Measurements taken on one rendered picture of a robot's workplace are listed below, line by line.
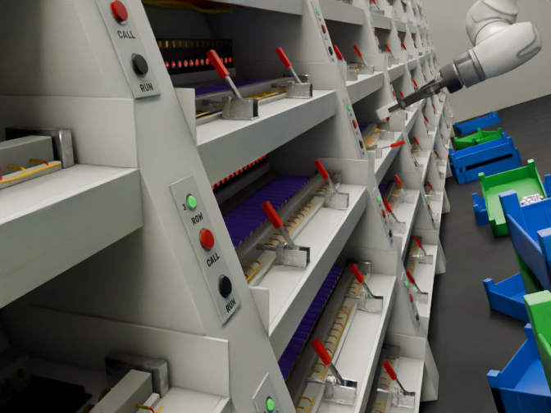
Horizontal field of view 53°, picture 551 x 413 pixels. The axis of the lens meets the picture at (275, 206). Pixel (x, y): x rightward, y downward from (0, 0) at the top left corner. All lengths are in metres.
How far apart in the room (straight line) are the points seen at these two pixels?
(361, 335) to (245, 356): 0.44
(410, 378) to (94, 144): 0.87
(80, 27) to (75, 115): 0.06
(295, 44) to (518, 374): 0.79
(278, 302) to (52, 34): 0.34
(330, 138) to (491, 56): 0.59
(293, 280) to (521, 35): 1.06
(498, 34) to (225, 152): 1.11
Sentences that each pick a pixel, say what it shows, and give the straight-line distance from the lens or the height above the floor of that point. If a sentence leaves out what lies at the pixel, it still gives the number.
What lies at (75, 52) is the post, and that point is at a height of 0.77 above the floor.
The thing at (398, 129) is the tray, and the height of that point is 0.49.
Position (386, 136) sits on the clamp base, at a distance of 1.61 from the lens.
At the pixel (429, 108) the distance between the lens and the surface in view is 3.17.
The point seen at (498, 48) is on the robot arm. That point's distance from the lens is 1.54.
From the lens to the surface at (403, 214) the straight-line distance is 1.54.
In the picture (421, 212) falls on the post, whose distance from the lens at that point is 1.83.
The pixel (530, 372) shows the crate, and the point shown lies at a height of 0.00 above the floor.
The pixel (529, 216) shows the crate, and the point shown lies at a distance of 0.80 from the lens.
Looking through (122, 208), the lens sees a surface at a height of 0.65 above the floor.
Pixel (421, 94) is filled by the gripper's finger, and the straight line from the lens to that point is 1.54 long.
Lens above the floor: 0.68
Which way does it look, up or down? 10 degrees down
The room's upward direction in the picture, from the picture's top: 20 degrees counter-clockwise
